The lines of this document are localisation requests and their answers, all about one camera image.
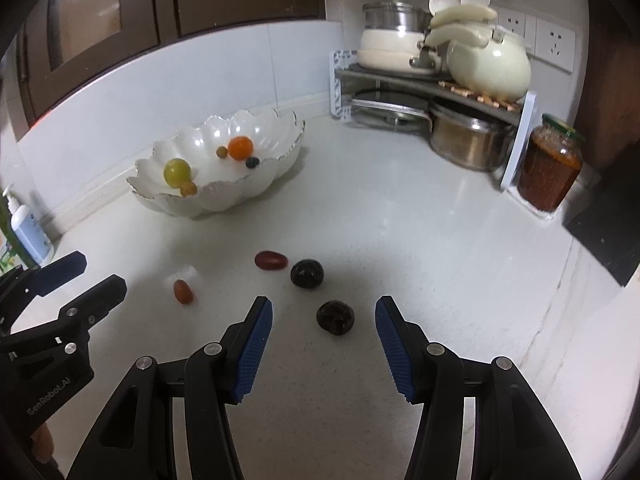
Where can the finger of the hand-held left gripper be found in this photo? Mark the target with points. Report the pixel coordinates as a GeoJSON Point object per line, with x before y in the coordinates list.
{"type": "Point", "coordinates": [100, 295]}
{"type": "Point", "coordinates": [62, 270]}

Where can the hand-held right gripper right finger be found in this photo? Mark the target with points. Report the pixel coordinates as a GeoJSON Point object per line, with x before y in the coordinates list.
{"type": "Point", "coordinates": [395, 350]}

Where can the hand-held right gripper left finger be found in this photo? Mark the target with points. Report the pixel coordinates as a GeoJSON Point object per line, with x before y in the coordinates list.
{"type": "Point", "coordinates": [252, 350]}

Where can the dark purple plum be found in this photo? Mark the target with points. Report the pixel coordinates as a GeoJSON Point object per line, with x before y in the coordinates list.
{"type": "Point", "coordinates": [306, 273]}
{"type": "Point", "coordinates": [335, 316]}

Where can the red-orange oval cherry tomato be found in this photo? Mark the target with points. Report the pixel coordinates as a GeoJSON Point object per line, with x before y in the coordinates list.
{"type": "Point", "coordinates": [182, 291]}

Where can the dark red oval tomato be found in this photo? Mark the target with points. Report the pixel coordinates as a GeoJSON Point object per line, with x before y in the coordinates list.
{"type": "Point", "coordinates": [270, 260]}

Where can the yellow-orange cherry tomato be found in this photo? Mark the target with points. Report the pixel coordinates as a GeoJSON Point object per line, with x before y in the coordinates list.
{"type": "Point", "coordinates": [188, 189]}

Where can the white scalloped bowl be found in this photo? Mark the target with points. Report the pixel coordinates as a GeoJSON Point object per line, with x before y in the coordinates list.
{"type": "Point", "coordinates": [215, 195]}

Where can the orange cherry tomato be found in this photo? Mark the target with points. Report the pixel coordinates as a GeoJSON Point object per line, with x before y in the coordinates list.
{"type": "Point", "coordinates": [240, 147]}

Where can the person's left hand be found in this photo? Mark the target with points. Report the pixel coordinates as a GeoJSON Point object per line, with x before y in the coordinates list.
{"type": "Point", "coordinates": [45, 445]}

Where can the white pump bottle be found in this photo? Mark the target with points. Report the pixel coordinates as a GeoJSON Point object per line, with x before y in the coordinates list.
{"type": "Point", "coordinates": [30, 235]}

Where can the green dish soap bottle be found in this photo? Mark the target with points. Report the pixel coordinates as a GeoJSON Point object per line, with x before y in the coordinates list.
{"type": "Point", "coordinates": [7, 255]}

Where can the green grape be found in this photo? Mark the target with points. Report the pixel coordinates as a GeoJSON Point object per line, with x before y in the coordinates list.
{"type": "Point", "coordinates": [176, 171]}

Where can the blueberry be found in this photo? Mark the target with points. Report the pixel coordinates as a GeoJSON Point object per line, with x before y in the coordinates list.
{"type": "Point", "coordinates": [252, 162]}

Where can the stainless steel pot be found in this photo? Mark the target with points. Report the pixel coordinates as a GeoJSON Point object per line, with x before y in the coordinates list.
{"type": "Point", "coordinates": [465, 145]}

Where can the glass jar of sauce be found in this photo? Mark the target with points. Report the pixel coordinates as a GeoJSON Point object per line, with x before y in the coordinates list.
{"type": "Point", "coordinates": [547, 170]}

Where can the black cooktop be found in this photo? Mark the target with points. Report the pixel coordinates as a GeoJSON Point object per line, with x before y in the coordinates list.
{"type": "Point", "coordinates": [610, 230]}

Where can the wooden trivet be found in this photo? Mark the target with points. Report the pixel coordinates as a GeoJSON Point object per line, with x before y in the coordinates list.
{"type": "Point", "coordinates": [482, 98]}

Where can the white corner shelf rack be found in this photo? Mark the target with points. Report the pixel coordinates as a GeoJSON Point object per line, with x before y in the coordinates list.
{"type": "Point", "coordinates": [380, 77]}

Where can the cream kettle pot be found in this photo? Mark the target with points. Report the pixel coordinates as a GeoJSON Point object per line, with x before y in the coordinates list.
{"type": "Point", "coordinates": [490, 70]}

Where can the cream cooking pot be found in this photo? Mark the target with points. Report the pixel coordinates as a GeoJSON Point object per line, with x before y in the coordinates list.
{"type": "Point", "coordinates": [385, 45]}

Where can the steel steamer with glass lid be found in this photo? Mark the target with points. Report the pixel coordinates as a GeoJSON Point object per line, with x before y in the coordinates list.
{"type": "Point", "coordinates": [395, 17]}

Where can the dark brown board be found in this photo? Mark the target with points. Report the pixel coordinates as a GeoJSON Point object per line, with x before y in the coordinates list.
{"type": "Point", "coordinates": [610, 85]}

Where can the white wall socket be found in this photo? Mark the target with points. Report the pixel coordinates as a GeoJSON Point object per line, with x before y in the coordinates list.
{"type": "Point", "coordinates": [555, 45]}
{"type": "Point", "coordinates": [515, 27]}

